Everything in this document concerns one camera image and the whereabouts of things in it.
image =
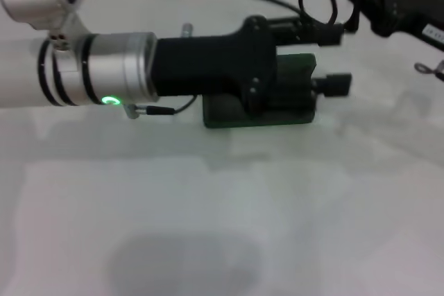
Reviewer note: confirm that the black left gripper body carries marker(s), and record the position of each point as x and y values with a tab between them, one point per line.
215	63

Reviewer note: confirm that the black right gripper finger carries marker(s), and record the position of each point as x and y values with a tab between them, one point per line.
338	84
359	15
327	36

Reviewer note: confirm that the green glasses case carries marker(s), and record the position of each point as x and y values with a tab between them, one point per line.
225	119

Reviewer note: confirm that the silver cylindrical port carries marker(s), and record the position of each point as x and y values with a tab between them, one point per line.
187	30

